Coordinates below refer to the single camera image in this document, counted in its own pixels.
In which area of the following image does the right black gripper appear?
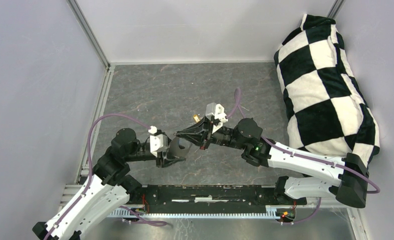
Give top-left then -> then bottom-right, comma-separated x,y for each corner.
176,116 -> 246,151

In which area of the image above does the metal keyring plate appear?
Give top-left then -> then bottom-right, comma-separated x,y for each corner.
167,136 -> 192,158

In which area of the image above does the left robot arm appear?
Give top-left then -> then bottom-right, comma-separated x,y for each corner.
32,128 -> 190,240

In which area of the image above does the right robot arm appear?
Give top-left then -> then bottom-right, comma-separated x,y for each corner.
175,117 -> 368,209

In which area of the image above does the yellow capped key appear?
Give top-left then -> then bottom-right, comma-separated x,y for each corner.
193,114 -> 201,123

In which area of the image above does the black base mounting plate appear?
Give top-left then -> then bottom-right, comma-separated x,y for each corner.
127,185 -> 307,214

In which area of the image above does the black white checkered blanket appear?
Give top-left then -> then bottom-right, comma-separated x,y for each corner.
274,14 -> 380,165

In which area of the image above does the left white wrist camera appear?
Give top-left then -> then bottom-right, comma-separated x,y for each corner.
148,126 -> 169,159

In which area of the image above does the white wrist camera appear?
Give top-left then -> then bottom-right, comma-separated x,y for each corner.
205,102 -> 228,134
148,126 -> 169,159

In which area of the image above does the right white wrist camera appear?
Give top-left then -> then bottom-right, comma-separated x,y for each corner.
205,102 -> 228,134

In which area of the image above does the white slotted cable duct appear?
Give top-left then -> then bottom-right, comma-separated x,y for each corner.
107,206 -> 296,220

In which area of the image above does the red wired circuit board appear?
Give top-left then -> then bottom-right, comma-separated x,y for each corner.
279,209 -> 296,223

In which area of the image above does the aluminium frame rail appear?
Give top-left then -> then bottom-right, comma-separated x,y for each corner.
66,0 -> 111,69

